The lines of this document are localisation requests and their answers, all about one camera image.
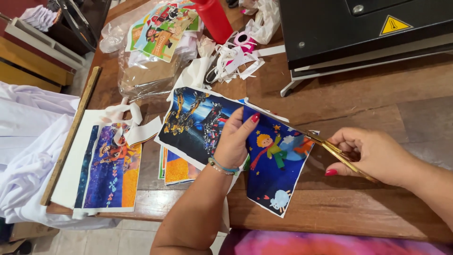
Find person's left hand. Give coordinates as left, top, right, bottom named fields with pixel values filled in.
left=212, top=107, right=261, bottom=169

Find person's right hand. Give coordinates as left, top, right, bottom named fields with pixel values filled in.
left=324, top=127, right=420, bottom=187

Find gold scissors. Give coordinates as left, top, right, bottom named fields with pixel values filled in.
left=304, top=130, right=378, bottom=183

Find blue cartoon boy print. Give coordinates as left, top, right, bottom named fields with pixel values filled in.
left=242, top=102, right=316, bottom=219

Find dark robot print sheet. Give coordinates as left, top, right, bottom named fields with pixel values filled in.
left=154, top=86, right=249, bottom=171

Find orange print sheets stack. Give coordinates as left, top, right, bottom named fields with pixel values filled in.
left=158, top=145, right=203, bottom=187

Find pile of white paper scraps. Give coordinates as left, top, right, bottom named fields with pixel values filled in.
left=197, top=34, right=286, bottom=85

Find pink tie-dye clothing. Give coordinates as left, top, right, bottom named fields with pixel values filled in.
left=219, top=228, right=453, bottom=255

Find pink tape dispenser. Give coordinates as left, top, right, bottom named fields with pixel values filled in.
left=233, top=32, right=258, bottom=54

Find clear plastic bag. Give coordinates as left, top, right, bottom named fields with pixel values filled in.
left=99, top=0, right=203, bottom=103

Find white paper trimmings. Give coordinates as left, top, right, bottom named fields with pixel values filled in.
left=102, top=97, right=143, bottom=146

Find red squeeze bottle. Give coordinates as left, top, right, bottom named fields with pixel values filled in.
left=191, top=0, right=234, bottom=45

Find purple and orange cartoon print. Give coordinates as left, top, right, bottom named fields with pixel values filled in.
left=72, top=108, right=163, bottom=219

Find crumpled white plastic bag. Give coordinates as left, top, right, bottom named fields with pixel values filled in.
left=238, top=0, right=282, bottom=45

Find black heat press machine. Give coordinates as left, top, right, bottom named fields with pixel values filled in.
left=277, top=0, right=453, bottom=98

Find stack of cowboy cartoon prints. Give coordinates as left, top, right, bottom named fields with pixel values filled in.
left=125, top=0, right=201, bottom=63

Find wooden ruler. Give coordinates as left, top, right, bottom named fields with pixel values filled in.
left=40, top=66, right=102, bottom=207

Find black bag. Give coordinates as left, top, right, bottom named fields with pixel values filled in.
left=45, top=0, right=113, bottom=56

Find white fabric heap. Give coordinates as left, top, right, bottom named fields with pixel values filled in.
left=0, top=81, right=122, bottom=231

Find wooden shelf with white tray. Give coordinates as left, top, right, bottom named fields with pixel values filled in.
left=0, top=0, right=86, bottom=94

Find cardboard box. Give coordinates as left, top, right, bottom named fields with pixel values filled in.
left=0, top=220, right=60, bottom=255

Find beaded wrist bracelets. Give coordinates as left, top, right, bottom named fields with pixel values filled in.
left=208, top=157, right=241, bottom=177

